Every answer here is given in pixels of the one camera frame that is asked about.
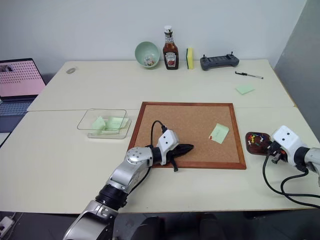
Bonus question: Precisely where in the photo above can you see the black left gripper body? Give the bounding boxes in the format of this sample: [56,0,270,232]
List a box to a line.
[166,143,186,163]

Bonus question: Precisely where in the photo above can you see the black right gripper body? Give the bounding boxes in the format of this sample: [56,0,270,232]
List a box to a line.
[265,140,289,164]

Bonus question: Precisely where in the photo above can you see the dark brown tray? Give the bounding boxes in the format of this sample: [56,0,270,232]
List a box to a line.
[244,131,274,157]

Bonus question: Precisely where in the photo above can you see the green sticky note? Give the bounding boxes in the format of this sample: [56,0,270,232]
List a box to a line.
[91,115,106,134]
[208,122,230,145]
[104,116,130,131]

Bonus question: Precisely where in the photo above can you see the green sticky note pad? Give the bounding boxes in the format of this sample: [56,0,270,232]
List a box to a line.
[235,84,256,96]

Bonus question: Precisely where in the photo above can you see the clear plastic box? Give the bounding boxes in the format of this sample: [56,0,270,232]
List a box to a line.
[76,107,133,140]

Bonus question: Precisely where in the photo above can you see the black and silver pen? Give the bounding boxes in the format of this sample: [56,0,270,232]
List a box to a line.
[234,70,264,80]

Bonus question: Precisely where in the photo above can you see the yellow and green sponge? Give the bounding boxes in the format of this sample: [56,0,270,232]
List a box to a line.
[185,47,196,71]

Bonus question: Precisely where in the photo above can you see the grey handheld controller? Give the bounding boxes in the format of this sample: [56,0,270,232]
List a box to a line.
[199,51,240,72]

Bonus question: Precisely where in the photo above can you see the ketchup bottle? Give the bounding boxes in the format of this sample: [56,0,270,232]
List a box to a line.
[162,24,180,71]

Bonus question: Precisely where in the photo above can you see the green bowl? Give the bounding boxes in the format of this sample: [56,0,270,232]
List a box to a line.
[134,40,161,70]

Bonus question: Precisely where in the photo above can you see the open laptop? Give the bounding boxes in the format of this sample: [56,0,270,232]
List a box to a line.
[0,58,47,117]

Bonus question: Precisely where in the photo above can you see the white power strip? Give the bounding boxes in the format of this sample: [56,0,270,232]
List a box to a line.
[0,216,15,236]

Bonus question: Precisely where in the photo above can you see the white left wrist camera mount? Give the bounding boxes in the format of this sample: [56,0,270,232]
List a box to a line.
[156,128,181,166]

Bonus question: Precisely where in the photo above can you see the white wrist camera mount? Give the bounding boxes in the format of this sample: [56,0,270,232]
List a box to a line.
[270,125,309,168]
[156,128,181,166]

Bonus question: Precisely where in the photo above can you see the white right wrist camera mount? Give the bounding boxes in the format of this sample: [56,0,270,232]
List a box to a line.
[270,125,309,168]

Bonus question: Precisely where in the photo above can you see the cork board with wooden frame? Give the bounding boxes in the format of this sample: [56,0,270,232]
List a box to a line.
[127,101,247,171]

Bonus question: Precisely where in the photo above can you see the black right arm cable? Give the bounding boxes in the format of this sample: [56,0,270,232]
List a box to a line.
[262,149,320,209]

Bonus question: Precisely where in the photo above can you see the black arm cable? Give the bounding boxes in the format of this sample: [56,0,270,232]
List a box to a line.
[262,149,320,209]
[149,120,168,151]

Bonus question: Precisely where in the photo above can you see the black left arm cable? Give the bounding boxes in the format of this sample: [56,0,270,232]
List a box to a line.
[149,120,168,151]

